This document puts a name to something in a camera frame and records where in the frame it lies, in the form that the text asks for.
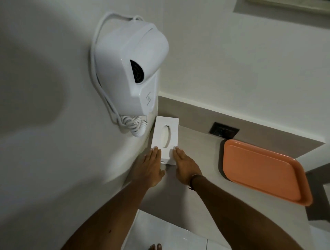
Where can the person's left hand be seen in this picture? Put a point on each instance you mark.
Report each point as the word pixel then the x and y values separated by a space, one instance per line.
pixel 148 171

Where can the person's right hand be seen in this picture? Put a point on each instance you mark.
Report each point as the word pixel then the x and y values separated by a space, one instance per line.
pixel 186 167

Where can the person's right fingers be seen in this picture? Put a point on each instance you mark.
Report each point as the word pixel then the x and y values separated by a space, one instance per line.
pixel 179 155

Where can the person's left thumb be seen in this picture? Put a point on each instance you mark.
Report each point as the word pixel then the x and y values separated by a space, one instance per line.
pixel 162 175

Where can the white tissue box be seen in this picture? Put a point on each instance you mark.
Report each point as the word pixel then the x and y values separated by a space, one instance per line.
pixel 165 139

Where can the person's right forearm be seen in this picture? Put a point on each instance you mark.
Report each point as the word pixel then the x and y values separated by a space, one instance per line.
pixel 232 213

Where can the person's left forearm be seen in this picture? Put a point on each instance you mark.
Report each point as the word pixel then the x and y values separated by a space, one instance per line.
pixel 110 219

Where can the person's bare foot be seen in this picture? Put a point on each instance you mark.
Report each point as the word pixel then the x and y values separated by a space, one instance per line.
pixel 156 247

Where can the orange plastic tray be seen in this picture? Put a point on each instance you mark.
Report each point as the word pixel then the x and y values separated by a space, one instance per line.
pixel 263 171

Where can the black wall socket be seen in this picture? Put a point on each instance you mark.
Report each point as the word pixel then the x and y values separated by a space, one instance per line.
pixel 223 130

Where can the white wall-mounted hair dryer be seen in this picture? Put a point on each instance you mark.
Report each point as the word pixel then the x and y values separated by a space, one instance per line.
pixel 129 67

